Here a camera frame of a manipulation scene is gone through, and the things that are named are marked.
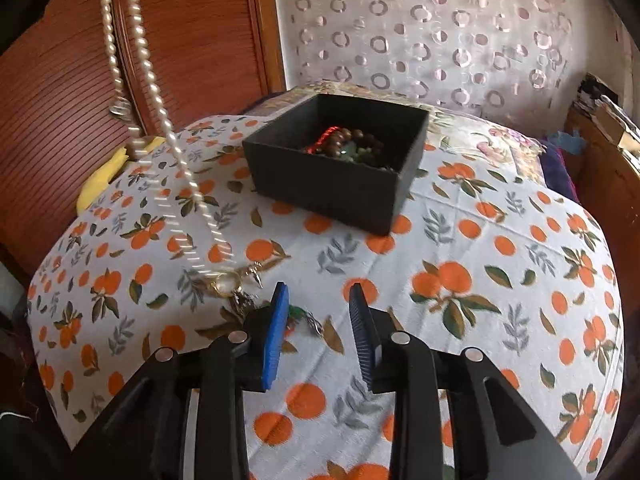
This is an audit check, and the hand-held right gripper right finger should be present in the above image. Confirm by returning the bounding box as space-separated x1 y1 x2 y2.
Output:
348 282 583 480

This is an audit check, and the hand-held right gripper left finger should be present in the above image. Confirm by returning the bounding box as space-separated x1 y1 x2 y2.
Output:
65 281 292 480

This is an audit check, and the green silver pendant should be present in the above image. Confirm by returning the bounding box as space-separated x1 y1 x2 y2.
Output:
285 305 326 336

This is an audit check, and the gold ring ornament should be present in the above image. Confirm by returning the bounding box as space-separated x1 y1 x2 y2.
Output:
210 261 265 297

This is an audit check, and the black square box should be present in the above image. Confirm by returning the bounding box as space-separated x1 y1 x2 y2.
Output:
242 92 431 236

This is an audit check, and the brown wooden bead bracelet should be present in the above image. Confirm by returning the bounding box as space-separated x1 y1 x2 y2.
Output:
330 127 386 158

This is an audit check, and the red cord bracelet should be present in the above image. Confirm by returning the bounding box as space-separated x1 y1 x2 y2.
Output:
305 127 346 156

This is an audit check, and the white pearl necklace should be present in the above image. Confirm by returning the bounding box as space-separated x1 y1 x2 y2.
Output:
100 0 236 286

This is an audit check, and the orange fruit print sheet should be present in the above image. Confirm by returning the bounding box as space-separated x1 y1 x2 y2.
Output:
25 105 626 480

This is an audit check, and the yellow striped cloth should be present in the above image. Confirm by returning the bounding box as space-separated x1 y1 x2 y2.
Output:
75 135 161 211

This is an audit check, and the dark blue blanket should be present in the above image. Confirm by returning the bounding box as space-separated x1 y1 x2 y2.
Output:
537 140 581 206

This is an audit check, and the dark clothing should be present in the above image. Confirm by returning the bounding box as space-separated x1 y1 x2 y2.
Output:
0 310 76 480

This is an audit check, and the blue bag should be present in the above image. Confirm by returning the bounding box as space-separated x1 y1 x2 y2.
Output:
545 130 586 153

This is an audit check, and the long wooden cabinet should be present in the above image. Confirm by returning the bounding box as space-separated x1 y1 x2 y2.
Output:
565 105 640 241

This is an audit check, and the brown wooden wardrobe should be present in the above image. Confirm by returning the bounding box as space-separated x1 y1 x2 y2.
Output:
0 0 286 281

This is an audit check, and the circle pattern sheer curtain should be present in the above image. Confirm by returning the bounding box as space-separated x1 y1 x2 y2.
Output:
272 0 621 121

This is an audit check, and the cardboard box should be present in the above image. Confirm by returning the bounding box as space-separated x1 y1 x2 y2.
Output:
595 100 640 153

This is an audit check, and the dark stack of clothes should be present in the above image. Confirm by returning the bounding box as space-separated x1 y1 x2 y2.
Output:
575 72 608 111

